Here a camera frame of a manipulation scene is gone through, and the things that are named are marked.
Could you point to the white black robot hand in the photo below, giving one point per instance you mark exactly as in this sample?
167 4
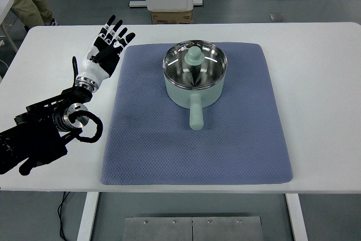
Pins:
103 55

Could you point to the green pot with handle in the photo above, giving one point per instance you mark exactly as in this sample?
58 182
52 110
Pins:
194 100

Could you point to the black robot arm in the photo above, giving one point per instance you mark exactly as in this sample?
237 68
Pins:
41 133

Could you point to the cardboard box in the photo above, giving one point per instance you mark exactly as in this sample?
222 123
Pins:
171 17

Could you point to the glass lid green knob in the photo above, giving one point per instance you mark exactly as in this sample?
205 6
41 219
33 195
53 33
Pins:
194 64

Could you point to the blue quilted mat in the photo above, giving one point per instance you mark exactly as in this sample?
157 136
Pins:
238 140

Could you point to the left white table leg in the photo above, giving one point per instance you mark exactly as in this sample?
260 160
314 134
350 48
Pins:
88 216

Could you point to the white table leg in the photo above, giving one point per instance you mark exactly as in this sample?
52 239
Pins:
296 217
88 216

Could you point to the metal floor plate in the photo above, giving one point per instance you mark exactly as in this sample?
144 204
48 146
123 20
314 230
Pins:
193 228

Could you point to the grey floor socket cover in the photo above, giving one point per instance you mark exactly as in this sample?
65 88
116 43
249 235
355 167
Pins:
277 17

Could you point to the right white table leg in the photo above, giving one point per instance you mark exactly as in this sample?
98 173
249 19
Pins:
296 217

